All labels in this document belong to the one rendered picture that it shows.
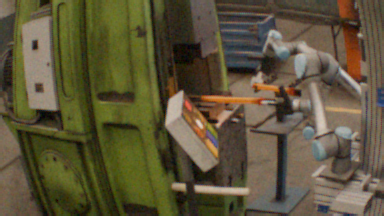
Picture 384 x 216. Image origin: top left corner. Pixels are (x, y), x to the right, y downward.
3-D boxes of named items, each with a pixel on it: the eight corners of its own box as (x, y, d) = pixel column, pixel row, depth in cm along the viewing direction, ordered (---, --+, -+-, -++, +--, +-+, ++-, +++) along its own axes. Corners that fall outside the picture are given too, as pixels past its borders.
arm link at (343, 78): (371, 119, 293) (317, 70, 290) (368, 110, 306) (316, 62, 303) (379, 104, 288) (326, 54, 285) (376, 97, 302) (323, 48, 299)
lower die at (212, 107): (225, 108, 341) (223, 94, 338) (210, 122, 324) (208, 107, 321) (159, 105, 359) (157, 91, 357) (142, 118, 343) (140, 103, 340)
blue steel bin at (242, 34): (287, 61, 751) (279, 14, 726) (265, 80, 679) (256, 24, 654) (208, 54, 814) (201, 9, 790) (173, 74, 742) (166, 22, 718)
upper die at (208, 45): (217, 48, 329) (215, 33, 325) (202, 58, 312) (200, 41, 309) (152, 49, 347) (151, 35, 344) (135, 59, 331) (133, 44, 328)
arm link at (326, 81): (340, 69, 275) (313, 144, 294) (338, 64, 285) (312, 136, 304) (325, 60, 275) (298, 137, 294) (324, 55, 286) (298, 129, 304)
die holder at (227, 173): (248, 167, 365) (244, 100, 350) (224, 194, 333) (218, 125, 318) (169, 161, 390) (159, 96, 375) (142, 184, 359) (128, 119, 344)
